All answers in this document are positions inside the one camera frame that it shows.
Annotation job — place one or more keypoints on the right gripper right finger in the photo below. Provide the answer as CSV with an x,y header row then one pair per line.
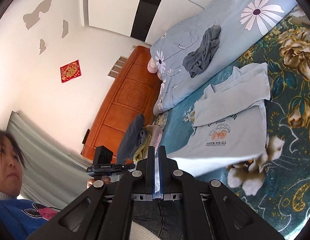
x,y
209,209

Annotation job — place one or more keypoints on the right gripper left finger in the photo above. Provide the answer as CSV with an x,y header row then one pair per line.
x,y
103,211

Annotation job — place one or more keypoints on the light blue printed t-shirt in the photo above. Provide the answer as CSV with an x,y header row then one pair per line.
x,y
230,123

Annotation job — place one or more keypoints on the pink and beige folded clothes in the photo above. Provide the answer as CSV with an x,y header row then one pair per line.
x,y
151,137

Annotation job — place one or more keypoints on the dark navy folded garment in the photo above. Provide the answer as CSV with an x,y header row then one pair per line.
x,y
134,137

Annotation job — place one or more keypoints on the teal floral bed blanket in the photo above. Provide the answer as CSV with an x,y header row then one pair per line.
x,y
277,185

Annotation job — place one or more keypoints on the orange wooden headboard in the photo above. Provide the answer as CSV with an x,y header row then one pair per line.
x,y
134,91

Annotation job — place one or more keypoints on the person's head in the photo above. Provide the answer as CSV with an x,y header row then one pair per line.
x,y
11,164

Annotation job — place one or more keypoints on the grey crumpled garment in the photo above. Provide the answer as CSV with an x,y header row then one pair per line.
x,y
196,62

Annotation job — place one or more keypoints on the light blue daisy quilt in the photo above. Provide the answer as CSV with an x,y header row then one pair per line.
x,y
194,50

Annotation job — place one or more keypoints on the red paper wall decoration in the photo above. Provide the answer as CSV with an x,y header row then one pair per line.
x,y
70,71

